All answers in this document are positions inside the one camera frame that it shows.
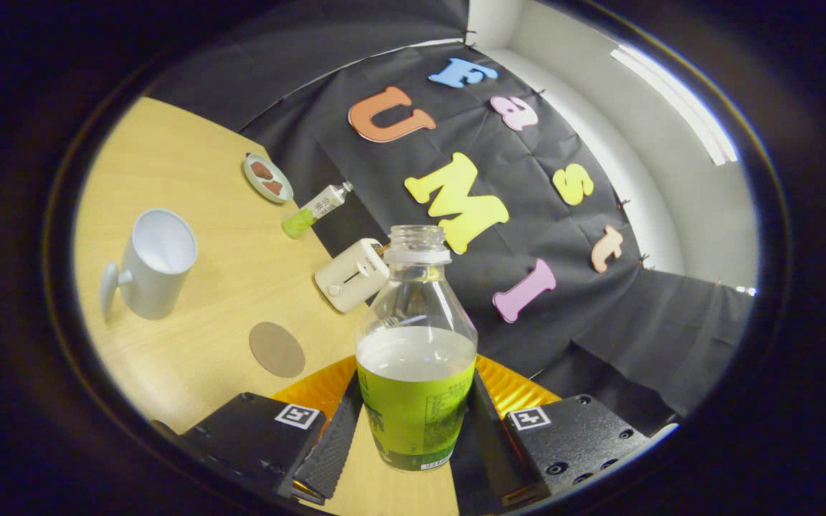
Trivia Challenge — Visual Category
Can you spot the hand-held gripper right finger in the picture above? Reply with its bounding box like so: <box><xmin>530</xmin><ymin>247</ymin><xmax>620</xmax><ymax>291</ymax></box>
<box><xmin>465</xmin><ymin>355</ymin><xmax>654</xmax><ymax>511</ymax></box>

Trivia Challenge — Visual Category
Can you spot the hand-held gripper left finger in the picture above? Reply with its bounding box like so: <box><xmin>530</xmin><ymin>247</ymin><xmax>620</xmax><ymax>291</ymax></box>
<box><xmin>151</xmin><ymin>356</ymin><xmax>364</xmax><ymax>506</ymax></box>

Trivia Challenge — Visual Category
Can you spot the green label juice bottle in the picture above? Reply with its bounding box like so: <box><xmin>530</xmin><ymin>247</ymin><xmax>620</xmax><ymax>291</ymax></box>
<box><xmin>354</xmin><ymin>224</ymin><xmax>479</xmax><ymax>472</ymax></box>

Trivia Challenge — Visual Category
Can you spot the round brown coaster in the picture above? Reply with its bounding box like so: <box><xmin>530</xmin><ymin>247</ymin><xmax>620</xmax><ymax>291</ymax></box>
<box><xmin>249</xmin><ymin>321</ymin><xmax>307</xmax><ymax>379</ymax></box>

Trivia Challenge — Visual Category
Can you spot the white cup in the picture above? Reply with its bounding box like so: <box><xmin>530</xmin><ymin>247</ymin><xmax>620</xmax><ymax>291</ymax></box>
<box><xmin>100</xmin><ymin>209</ymin><xmax>199</xmax><ymax>320</ymax></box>

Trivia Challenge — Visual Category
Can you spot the small green and white bottle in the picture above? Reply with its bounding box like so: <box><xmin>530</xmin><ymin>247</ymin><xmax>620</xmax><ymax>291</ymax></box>
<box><xmin>282</xmin><ymin>181</ymin><xmax>354</xmax><ymax>240</ymax></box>

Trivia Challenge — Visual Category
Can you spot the white toaster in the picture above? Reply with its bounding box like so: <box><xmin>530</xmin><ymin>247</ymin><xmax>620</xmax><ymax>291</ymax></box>
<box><xmin>313</xmin><ymin>238</ymin><xmax>391</xmax><ymax>314</ymax></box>

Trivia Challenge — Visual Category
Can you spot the wooden table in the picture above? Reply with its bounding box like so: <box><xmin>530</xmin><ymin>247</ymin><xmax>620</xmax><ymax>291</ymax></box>
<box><xmin>72</xmin><ymin>97</ymin><xmax>460</xmax><ymax>516</ymax></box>

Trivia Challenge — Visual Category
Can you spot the pale green plate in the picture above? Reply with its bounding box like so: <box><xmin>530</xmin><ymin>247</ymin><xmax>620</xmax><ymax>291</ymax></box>
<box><xmin>243</xmin><ymin>153</ymin><xmax>295</xmax><ymax>205</ymax></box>

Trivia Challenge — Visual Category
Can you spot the ceiling light panel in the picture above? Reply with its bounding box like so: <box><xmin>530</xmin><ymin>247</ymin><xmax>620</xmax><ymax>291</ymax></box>
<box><xmin>610</xmin><ymin>44</ymin><xmax>740</xmax><ymax>167</ymax></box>

